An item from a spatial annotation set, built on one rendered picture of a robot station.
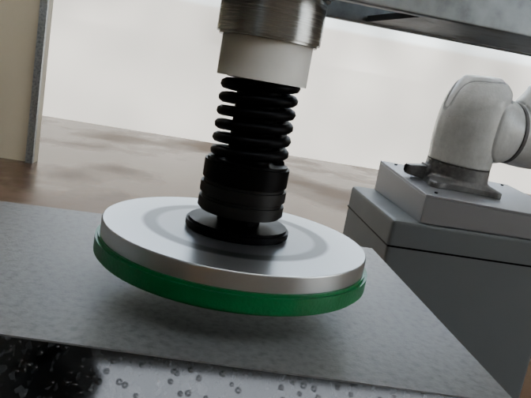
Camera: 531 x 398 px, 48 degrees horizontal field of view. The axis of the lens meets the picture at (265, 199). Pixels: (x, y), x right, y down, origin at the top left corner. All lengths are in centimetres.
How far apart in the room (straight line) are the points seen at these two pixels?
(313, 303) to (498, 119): 114
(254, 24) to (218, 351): 23
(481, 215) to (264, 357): 104
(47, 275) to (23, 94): 509
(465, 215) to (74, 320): 107
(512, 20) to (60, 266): 40
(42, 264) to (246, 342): 19
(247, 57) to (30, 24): 514
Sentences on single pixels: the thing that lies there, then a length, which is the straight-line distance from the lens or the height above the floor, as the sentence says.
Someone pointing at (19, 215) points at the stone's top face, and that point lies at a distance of 67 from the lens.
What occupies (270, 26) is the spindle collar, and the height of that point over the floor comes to 108.
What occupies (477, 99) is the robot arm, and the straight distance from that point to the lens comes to 148.
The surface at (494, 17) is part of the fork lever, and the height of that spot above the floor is 112.
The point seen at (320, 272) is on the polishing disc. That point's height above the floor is 92.
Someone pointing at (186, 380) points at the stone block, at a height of 86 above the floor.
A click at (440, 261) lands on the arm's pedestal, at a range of 139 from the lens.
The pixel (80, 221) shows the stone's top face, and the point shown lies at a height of 87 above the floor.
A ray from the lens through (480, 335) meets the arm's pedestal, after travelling 149.
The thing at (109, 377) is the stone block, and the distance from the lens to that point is 39.
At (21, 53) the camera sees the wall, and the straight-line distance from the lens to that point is 557.
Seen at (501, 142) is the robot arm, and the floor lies 100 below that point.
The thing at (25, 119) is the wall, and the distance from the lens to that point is 558.
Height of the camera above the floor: 105
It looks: 11 degrees down
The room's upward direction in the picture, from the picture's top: 10 degrees clockwise
